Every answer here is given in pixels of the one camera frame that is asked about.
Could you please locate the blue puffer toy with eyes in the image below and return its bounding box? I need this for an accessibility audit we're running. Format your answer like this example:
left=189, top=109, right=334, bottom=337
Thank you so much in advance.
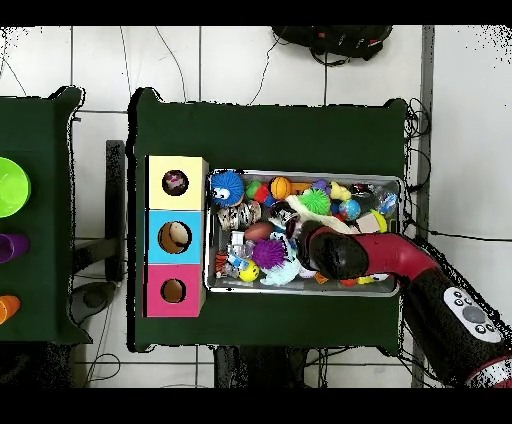
left=209, top=170, right=246, bottom=208

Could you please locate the cream knitted cloth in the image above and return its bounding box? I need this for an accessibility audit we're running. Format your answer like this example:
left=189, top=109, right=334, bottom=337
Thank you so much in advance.
left=285, top=193, right=361, bottom=235

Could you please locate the wooden box with three holes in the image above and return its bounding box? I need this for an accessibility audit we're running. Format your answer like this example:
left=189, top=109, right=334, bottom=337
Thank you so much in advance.
left=142, top=154, right=210, bottom=319

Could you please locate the silver mesh bin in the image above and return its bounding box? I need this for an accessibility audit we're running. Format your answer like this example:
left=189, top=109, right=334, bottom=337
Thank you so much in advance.
left=205, top=169, right=403, bottom=299

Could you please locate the brown toy football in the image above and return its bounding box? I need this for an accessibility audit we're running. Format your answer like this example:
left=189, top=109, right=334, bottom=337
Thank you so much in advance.
left=243, top=220, right=275, bottom=242

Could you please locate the orange toy basketball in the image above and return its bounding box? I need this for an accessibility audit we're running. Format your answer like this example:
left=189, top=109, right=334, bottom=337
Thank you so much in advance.
left=269, top=176, right=292, bottom=200

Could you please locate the purple spiky ball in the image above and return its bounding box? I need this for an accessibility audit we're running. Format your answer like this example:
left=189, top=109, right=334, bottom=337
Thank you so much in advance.
left=251, top=238, right=287, bottom=270

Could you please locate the yellow smiley ball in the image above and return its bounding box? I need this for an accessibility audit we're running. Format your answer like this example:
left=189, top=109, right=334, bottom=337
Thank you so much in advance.
left=238, top=259, right=261, bottom=283

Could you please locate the dark green table cloth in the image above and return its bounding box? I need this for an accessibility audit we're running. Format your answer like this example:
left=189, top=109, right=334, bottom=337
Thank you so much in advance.
left=0, top=86, right=93, bottom=346
left=126, top=87, right=409, bottom=355

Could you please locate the globe print ball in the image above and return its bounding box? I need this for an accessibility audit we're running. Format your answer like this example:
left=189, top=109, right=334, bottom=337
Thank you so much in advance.
left=338, top=198, right=362, bottom=221

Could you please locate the pale wooden cube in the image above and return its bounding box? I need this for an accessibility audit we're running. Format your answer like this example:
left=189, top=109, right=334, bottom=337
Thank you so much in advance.
left=354, top=213, right=381, bottom=234

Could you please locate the black backpack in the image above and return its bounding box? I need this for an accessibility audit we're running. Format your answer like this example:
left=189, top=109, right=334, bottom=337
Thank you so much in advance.
left=271, top=25, right=393, bottom=65

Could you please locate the purple cup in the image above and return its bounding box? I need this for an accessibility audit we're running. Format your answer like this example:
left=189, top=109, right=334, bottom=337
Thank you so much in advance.
left=0, top=233, right=30, bottom=264

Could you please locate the lime green bowl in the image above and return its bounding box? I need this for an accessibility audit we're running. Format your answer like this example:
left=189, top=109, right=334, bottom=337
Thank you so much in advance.
left=0, top=156, right=32, bottom=219

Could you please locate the orange cup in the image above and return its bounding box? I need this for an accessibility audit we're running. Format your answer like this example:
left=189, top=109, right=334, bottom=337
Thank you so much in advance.
left=0, top=294, right=21, bottom=325

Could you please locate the green stringy puffer ball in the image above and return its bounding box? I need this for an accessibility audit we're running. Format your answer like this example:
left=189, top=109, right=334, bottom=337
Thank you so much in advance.
left=299, top=187, right=332, bottom=216

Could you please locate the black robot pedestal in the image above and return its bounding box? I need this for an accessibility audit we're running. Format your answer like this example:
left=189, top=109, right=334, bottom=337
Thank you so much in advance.
left=213, top=345, right=307, bottom=389

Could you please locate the black cable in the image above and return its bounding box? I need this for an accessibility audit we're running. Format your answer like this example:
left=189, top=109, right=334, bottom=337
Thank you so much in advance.
left=402, top=97, right=433, bottom=193

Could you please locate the grey floor cable cover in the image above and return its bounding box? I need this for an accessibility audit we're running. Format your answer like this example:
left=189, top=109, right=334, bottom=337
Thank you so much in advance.
left=411, top=25, right=436, bottom=389

